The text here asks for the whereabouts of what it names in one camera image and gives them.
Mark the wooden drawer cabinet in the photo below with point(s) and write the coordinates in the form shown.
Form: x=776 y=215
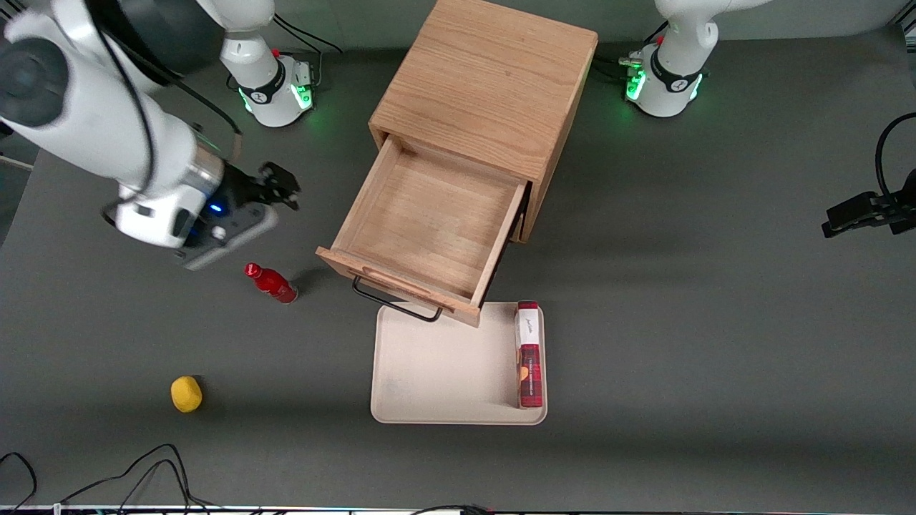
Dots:
x=486 y=79

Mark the red bottle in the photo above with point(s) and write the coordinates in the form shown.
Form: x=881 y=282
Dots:
x=275 y=285

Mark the beige plastic tray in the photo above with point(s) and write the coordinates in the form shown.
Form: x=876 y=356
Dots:
x=444 y=372

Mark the yellow lemon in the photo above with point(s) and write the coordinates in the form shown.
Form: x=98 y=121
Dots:
x=186 y=395

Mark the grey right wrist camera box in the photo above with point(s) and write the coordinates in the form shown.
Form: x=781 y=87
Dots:
x=229 y=239

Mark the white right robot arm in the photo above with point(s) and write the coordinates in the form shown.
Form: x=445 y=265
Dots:
x=107 y=129

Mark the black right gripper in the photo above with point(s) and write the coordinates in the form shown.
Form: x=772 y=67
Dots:
x=243 y=187

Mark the wooden drawer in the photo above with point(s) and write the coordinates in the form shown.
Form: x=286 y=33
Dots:
x=429 y=207

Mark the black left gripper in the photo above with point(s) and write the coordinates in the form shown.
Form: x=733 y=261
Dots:
x=882 y=208

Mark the red cookie box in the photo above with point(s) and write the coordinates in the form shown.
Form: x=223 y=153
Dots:
x=529 y=372

